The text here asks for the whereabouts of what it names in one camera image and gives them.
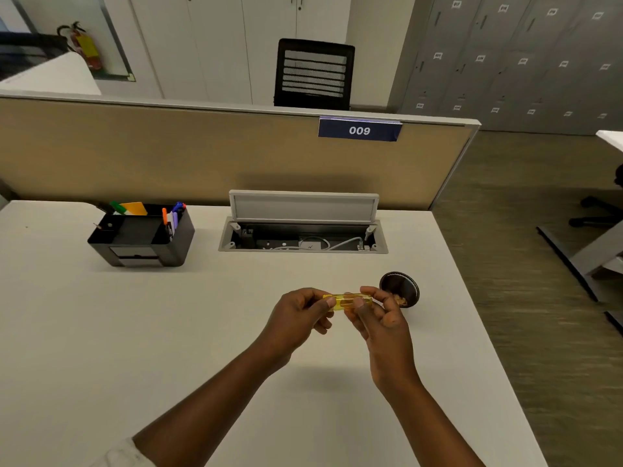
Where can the person's left hand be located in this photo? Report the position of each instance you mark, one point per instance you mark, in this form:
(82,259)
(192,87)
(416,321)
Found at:
(289,320)

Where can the person's right hand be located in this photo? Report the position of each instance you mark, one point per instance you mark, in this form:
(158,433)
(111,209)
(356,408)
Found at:
(387,340)

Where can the person's right thumb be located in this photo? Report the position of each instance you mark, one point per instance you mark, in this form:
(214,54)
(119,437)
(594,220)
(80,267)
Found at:
(357,308)

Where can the person's left thumb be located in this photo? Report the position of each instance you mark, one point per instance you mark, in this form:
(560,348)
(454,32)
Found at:
(322,305)

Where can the yellow highlighter pen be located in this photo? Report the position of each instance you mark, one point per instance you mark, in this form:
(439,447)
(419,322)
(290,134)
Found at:
(346,301)

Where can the person's right forearm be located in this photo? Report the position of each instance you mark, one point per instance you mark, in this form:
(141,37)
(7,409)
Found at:
(428,427)

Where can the person's left forearm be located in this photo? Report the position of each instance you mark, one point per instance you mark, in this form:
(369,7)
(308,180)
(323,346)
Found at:
(209,408)

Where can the small tan object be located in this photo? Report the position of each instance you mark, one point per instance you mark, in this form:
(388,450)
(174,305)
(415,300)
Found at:
(401,301)

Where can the black round dish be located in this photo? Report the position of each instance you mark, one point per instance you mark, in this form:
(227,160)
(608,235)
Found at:
(401,284)

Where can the white marker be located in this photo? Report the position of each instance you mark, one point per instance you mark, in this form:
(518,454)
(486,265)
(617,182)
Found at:
(170,227)

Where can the blue marker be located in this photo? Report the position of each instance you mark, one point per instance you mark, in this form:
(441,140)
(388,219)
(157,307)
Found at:
(178,207)

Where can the blue number sign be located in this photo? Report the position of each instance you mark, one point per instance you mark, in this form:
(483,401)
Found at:
(359,129)

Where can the black desk organizer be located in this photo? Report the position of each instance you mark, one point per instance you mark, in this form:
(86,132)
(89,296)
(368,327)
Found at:
(146,240)

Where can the orange sticky notes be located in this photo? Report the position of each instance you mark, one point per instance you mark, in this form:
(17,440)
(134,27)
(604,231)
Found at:
(135,209)

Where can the black mesh office chair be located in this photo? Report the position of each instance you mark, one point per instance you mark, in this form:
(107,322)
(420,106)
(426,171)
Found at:
(314,72)

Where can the beige desk partition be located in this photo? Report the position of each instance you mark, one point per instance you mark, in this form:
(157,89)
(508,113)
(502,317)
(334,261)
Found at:
(146,150)

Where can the grey desk leg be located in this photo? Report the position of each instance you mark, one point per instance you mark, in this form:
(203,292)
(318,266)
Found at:
(591,257)

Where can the black chair base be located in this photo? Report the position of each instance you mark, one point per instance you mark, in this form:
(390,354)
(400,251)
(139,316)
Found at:
(601,209)

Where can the white cabinets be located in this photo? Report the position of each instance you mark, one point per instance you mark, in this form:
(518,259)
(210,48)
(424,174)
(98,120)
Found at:
(219,43)

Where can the grey lockers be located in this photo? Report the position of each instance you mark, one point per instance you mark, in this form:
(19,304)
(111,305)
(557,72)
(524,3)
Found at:
(516,58)

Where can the white neighbouring desk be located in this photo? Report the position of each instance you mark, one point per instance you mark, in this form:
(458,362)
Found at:
(612,139)

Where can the framed glass panel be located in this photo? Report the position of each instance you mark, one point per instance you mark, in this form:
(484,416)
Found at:
(112,38)

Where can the white partition panel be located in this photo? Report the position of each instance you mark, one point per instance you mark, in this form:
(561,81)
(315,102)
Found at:
(58,77)

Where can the red fire extinguisher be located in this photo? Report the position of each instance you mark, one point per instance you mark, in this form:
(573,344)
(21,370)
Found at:
(86,47)

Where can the black chair back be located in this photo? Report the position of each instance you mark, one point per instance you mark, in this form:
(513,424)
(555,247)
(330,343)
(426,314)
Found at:
(27,51)

